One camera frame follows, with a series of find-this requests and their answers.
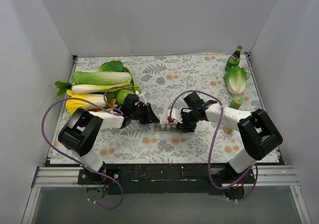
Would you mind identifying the toy lettuce head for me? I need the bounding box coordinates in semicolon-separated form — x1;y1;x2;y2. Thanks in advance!
223;66;247;95

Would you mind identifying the green glass bottle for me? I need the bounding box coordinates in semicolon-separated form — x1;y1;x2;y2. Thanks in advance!
225;45;242;71

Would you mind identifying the toy red pepper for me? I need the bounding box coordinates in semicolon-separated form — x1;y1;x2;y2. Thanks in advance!
89;108;104;112

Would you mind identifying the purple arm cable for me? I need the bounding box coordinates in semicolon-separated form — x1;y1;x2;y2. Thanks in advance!
41;86;140;210
169;90;259;203

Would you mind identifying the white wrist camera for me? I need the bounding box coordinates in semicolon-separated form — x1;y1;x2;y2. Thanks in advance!
135;91;147;105
166;108;182;123

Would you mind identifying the toy bok choy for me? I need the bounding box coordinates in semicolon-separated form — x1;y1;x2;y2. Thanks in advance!
88;61;124;72

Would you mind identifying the green plastic tray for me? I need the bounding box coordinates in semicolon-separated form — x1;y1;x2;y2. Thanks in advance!
66;66;138;117

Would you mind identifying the clear weekly pill organizer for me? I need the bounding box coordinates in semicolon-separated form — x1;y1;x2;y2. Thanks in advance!
154;123;177;132

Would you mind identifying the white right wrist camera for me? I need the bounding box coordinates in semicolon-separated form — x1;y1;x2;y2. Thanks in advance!
166;108;182;123

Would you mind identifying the toy round green cabbage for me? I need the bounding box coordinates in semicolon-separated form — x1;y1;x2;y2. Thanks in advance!
116;89;135;105

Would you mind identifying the clear pill bottle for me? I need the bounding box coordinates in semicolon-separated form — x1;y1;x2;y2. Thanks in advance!
223;126;234;134

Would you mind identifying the toy green napa cabbage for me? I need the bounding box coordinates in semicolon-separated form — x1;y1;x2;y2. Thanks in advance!
72;71;132;86

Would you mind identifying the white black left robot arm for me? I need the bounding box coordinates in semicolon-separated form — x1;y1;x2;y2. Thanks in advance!
58;94;160;184

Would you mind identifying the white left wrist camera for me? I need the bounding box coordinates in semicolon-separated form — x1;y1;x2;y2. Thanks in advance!
135;91;147;105

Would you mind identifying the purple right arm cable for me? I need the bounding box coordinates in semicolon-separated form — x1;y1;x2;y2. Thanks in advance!
169;90;259;203

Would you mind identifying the toy white celery stalk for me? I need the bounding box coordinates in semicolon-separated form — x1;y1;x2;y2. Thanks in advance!
55;81;141;98

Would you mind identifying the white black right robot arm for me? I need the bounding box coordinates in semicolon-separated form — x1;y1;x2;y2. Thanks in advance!
167;91;283;183

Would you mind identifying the toy brown mushroom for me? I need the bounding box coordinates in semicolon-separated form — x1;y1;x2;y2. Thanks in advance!
108;98;116;106

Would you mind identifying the toy yellow napa cabbage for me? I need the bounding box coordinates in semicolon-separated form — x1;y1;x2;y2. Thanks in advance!
65;90;107;114

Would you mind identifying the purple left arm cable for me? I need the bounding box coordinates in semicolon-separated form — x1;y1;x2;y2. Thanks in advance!
41;86;140;210

